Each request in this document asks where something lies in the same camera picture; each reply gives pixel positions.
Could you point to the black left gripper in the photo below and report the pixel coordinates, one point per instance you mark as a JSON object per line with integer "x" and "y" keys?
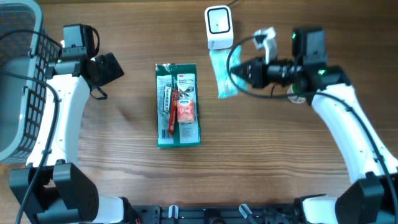
{"x": 114, "y": 69}

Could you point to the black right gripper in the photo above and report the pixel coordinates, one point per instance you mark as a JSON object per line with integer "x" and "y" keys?
{"x": 258, "y": 72}

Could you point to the teal wet wipes pack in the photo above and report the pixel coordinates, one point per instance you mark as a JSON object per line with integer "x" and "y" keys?
{"x": 218, "y": 59}

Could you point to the green lidded small jar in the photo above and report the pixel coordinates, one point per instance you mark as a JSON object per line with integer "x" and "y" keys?
{"x": 293, "y": 96}

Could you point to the green glove package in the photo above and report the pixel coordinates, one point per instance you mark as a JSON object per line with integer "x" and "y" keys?
{"x": 184, "y": 78}

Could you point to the green white candy bar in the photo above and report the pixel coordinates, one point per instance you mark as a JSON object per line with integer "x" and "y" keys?
{"x": 167, "y": 99}

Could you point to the orange tissue pack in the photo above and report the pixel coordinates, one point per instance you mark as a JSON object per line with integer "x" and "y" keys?
{"x": 185, "y": 111}

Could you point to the red Nescafe coffee stick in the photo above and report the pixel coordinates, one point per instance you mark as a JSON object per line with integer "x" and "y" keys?
{"x": 173, "y": 112}

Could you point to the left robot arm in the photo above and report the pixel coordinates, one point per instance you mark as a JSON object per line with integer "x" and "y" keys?
{"x": 52, "y": 188}

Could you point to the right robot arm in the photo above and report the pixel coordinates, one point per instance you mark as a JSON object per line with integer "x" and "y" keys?
{"x": 372, "y": 195}

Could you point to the white barcode scanner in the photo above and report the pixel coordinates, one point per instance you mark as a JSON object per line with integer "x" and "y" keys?
{"x": 219, "y": 27}

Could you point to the grey plastic mesh basket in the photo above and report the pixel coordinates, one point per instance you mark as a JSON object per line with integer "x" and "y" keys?
{"x": 25, "y": 54}

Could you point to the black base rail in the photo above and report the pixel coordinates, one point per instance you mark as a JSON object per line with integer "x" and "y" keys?
{"x": 266, "y": 214}

